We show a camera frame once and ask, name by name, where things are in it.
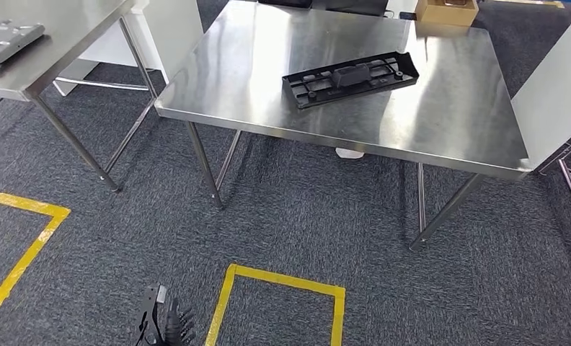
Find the steel workbench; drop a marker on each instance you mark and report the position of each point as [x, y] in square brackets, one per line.
[266, 57]

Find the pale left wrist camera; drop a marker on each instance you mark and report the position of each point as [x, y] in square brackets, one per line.
[161, 294]

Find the white cabinet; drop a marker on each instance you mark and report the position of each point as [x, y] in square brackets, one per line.
[558, 95]
[171, 38]

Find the yellow floor tape strip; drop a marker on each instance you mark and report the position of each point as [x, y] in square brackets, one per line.
[534, 3]

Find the grey metal panel part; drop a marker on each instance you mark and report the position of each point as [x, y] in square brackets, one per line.
[3, 43]

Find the black laptop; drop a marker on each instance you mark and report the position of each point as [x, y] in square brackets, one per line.
[352, 5]

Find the black plastic plate part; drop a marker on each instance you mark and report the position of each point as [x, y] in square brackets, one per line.
[352, 76]

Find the black smartphone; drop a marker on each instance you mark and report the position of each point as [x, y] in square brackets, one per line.
[407, 16]

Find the steel table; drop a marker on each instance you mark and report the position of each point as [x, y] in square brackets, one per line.
[51, 52]

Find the open cardboard box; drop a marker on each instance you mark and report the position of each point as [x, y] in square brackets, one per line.
[445, 14]

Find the yellow floor tape square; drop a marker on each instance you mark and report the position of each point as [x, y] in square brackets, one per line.
[276, 279]
[32, 248]

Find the white round floor object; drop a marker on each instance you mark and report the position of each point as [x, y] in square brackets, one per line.
[348, 153]

